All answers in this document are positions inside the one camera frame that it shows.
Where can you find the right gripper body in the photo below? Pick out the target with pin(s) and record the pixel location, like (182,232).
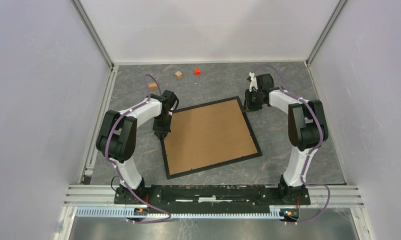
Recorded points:
(252,97)

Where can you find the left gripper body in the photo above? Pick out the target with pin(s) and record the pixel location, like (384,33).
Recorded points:
(162,123)

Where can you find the black picture frame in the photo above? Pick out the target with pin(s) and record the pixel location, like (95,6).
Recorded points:
(256,152)

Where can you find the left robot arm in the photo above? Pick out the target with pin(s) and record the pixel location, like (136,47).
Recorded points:
(117,136)

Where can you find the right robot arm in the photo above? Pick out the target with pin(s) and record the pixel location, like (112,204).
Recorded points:
(307,128)

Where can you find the brown wooden block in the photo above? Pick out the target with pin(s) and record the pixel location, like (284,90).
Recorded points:
(153,86)

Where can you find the light wooden cube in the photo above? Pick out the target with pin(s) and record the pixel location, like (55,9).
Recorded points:
(179,75)

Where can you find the red cube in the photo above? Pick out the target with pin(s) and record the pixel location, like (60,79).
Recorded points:
(197,72)

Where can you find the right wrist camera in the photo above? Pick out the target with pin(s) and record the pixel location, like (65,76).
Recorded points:
(253,86)

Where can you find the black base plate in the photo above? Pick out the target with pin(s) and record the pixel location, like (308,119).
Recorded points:
(213,198)

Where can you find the aluminium rail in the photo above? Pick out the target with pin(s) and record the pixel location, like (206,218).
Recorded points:
(98,201)

